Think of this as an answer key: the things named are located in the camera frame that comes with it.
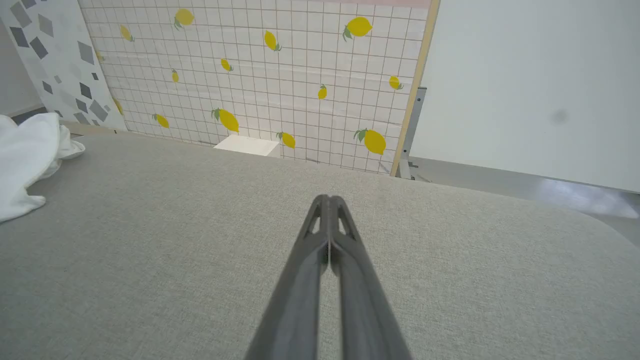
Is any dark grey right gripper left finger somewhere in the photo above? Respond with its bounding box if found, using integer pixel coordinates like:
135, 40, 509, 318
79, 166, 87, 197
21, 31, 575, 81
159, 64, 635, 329
245, 194, 330, 360

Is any grey metal panel bracket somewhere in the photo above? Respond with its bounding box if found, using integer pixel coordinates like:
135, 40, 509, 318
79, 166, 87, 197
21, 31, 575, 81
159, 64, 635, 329
398, 87, 427, 181

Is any grey terrazzo print panel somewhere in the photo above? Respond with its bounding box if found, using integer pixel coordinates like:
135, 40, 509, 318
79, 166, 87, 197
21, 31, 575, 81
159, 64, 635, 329
0, 0, 129, 132

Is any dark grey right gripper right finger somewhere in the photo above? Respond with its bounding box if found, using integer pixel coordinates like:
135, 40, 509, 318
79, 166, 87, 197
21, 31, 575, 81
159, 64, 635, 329
330, 195, 414, 360

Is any lemon print grid panel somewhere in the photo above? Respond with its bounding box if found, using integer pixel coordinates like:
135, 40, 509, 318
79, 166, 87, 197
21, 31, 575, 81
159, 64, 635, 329
78, 0, 441, 178

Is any grey fabric sofa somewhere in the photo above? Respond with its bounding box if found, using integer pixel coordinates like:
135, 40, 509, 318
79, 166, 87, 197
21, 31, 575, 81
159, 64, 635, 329
0, 131, 640, 360

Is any white cloth garment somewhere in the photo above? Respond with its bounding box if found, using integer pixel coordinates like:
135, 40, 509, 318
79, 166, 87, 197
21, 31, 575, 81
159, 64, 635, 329
0, 113, 86, 224

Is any white box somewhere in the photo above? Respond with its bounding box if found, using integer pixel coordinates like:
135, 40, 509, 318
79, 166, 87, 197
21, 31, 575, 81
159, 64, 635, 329
213, 134, 281, 159

